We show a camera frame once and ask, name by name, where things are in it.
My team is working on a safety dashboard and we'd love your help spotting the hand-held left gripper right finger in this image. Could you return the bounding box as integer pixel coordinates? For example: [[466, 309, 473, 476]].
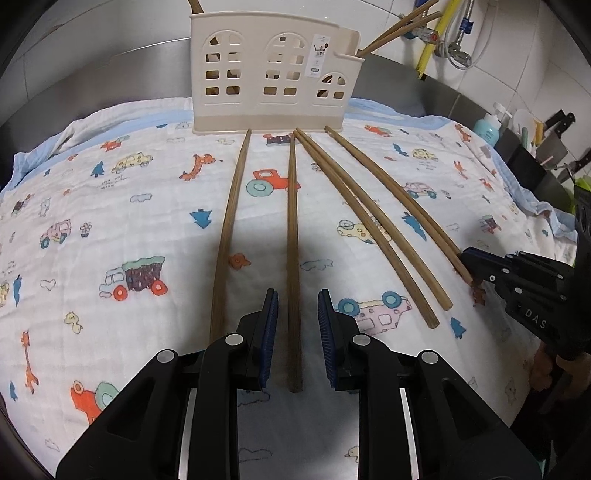
[[318, 288, 541, 480]]

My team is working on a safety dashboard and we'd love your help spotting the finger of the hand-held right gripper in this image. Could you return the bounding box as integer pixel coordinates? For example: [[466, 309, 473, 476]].
[[505, 251, 578, 297], [460, 246, 523, 302]]

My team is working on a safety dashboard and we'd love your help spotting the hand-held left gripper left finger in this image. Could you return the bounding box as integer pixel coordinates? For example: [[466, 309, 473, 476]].
[[55, 288, 280, 480]]

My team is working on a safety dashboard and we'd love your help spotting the cream plastic utensil holder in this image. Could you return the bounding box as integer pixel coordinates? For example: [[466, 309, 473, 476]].
[[190, 13, 361, 136]]

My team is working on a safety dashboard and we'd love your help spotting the person's right hand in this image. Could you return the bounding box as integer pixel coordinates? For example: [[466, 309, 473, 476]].
[[529, 344, 561, 393]]

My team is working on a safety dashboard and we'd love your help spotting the black utensil container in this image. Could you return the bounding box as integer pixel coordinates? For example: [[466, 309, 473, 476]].
[[505, 144, 561, 186]]

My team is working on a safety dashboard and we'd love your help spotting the steel cleaver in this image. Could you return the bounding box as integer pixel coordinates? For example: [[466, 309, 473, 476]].
[[536, 111, 576, 172]]

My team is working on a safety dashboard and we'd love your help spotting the teal bottle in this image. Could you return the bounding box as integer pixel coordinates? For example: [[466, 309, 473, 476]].
[[471, 102, 504, 147]]

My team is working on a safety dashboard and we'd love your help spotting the white spatula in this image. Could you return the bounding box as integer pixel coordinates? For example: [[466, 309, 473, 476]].
[[512, 108, 536, 148]]

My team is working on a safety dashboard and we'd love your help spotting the printed cartoon blanket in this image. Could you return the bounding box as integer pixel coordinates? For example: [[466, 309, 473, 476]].
[[0, 97, 578, 480]]

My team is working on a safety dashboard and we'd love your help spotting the metal valve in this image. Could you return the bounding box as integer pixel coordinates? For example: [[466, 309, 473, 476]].
[[436, 41, 472, 71]]

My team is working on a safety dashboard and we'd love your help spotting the black-handled knife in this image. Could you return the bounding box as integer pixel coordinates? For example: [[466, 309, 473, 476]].
[[556, 151, 591, 184]]

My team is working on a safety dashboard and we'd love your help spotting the thin white hose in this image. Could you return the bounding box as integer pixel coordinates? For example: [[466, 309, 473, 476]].
[[452, 25, 494, 71]]

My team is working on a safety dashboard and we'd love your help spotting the yellow gas hose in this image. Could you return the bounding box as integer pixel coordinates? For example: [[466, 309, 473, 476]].
[[416, 0, 462, 82]]

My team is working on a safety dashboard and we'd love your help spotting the red-handled valve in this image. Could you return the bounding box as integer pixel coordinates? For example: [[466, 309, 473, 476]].
[[412, 24, 440, 45]]

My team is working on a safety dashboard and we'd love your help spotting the short silver flexible hose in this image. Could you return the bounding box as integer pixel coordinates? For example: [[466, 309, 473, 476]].
[[455, 0, 476, 38]]

